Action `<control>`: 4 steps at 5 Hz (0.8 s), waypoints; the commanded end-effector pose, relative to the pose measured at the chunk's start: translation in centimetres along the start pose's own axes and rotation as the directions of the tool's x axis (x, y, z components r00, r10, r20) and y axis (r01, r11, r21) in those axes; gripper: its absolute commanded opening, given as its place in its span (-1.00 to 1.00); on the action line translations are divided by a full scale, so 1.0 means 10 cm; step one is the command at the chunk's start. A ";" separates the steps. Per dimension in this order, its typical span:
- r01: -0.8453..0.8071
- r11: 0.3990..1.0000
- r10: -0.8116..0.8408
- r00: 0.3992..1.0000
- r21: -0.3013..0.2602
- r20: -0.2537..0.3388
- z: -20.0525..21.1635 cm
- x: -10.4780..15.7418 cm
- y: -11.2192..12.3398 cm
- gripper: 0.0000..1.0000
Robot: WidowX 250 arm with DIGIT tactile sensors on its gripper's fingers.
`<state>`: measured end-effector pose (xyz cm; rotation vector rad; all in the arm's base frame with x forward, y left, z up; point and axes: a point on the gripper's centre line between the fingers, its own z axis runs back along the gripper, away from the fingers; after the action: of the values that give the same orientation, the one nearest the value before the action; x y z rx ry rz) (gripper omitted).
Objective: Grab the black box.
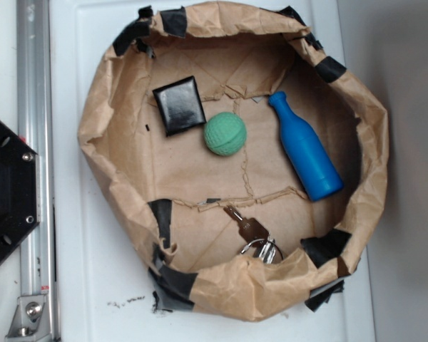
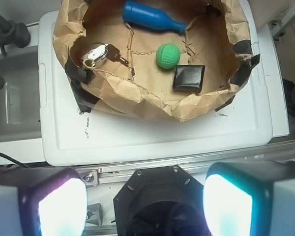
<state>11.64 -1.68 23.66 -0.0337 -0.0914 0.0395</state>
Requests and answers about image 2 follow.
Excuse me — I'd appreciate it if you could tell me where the green foam ball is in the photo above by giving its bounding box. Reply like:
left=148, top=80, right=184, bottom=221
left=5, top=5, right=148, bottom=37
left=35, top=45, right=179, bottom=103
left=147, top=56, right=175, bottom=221
left=156, top=44, right=180, bottom=69

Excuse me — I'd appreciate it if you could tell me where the aluminium extrusion rail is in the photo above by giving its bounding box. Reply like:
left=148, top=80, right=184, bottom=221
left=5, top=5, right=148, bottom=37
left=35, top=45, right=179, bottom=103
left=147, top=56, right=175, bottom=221
left=74, top=140, right=295, bottom=187

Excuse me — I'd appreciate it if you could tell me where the clear plastic bin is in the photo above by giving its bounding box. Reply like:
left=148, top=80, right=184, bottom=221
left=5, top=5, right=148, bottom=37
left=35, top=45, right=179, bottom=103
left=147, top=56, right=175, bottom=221
left=0, top=46, right=41, bottom=143

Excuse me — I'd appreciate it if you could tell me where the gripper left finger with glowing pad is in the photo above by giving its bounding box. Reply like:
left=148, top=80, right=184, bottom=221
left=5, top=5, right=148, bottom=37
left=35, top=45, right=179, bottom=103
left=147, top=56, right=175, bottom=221
left=0, top=168, right=88, bottom=236

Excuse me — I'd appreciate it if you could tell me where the blue plastic bottle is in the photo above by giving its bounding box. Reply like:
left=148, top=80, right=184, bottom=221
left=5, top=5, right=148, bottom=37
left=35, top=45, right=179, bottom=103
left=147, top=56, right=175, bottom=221
left=122, top=0, right=186, bottom=33

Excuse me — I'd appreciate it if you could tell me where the black octagonal mount plate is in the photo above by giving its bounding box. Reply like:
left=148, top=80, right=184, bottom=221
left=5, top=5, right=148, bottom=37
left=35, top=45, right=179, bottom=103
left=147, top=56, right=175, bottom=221
left=114, top=166, right=211, bottom=236

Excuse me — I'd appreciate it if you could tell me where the black box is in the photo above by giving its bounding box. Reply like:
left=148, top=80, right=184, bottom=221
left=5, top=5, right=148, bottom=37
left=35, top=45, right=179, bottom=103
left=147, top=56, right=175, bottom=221
left=173, top=65, right=205, bottom=93

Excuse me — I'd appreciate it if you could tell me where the silver key with fob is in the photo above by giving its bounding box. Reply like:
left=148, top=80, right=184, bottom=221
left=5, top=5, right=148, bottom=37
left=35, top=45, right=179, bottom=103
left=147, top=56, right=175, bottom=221
left=81, top=43, right=129, bottom=68

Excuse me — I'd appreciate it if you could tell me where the black cable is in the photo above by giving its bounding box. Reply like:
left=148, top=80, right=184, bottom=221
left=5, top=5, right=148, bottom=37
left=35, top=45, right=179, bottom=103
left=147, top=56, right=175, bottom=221
left=0, top=151, right=31, bottom=169

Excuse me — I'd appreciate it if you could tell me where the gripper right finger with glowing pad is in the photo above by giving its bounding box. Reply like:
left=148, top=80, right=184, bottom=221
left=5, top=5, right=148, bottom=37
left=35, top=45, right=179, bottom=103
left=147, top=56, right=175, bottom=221
left=203, top=161, right=295, bottom=236

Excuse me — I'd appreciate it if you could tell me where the dark grey clamp knob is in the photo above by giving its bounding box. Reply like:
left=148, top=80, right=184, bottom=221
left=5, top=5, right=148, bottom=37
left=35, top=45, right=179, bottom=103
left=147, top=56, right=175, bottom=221
left=0, top=15, right=31, bottom=57

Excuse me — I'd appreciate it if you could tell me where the brown paper bag tray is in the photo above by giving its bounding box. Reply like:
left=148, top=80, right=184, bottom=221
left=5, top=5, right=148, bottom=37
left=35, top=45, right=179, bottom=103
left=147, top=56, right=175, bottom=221
left=53, top=0, right=260, bottom=122

